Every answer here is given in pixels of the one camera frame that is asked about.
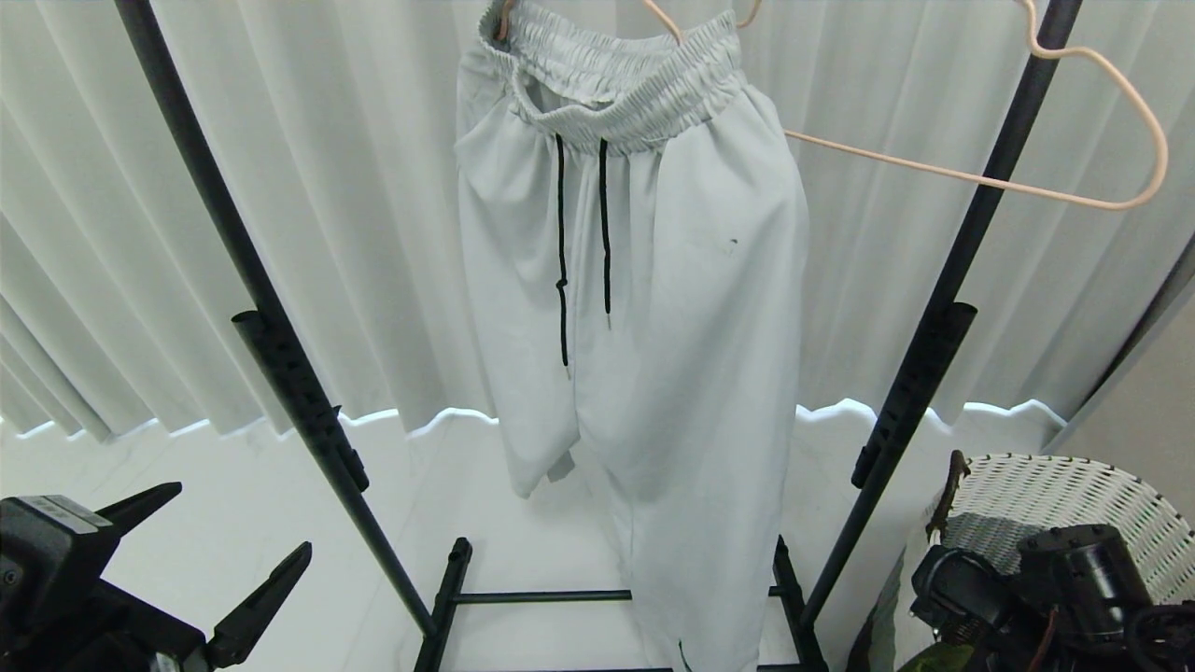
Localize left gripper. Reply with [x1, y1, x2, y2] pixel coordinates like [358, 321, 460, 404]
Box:
[37, 483, 314, 672]

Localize pale grey shorts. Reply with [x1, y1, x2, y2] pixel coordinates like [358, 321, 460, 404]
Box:
[455, 0, 811, 672]

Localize pink clothes hanger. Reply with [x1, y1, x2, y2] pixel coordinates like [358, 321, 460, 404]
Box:
[493, 0, 687, 46]
[736, 0, 1170, 212]

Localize green garment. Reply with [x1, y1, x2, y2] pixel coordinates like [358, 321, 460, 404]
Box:
[894, 642, 977, 672]

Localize black clothes rack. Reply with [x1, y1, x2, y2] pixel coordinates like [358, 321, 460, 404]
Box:
[112, 0, 1086, 672]

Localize white laundry basket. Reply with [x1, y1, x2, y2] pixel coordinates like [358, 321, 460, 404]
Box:
[845, 451, 1195, 672]

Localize white curtain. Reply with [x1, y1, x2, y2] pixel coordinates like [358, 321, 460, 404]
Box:
[0, 0, 1195, 440]

